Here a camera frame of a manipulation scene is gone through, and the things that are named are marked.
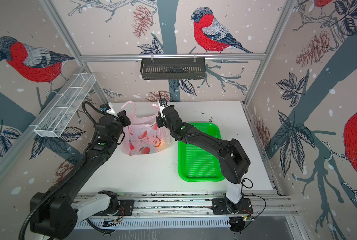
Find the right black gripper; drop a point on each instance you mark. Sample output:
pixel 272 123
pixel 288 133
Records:
pixel 161 123

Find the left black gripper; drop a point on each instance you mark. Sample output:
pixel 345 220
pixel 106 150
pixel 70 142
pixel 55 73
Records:
pixel 122 117

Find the pink plastic bag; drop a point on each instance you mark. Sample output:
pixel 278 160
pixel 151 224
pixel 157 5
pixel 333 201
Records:
pixel 143 136

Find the green plastic basket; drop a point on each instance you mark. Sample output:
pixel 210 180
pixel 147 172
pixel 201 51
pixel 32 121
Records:
pixel 197 165

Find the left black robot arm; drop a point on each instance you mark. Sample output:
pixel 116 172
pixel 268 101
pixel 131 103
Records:
pixel 51 213

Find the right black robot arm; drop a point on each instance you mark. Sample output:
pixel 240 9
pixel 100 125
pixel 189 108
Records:
pixel 234 161

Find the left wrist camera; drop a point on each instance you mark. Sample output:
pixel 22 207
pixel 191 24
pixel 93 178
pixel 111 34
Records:
pixel 108 109

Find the black hanging wire basket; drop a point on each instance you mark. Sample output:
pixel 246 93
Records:
pixel 173 69

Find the white mesh wall shelf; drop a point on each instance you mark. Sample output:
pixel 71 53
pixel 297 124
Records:
pixel 67 103

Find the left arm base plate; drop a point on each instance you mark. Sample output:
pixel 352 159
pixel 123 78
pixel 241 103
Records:
pixel 119 209

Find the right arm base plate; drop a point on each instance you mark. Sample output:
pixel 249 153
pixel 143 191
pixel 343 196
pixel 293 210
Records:
pixel 226 207

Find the aluminium mounting rail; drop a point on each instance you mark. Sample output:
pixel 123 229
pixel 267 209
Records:
pixel 198 205

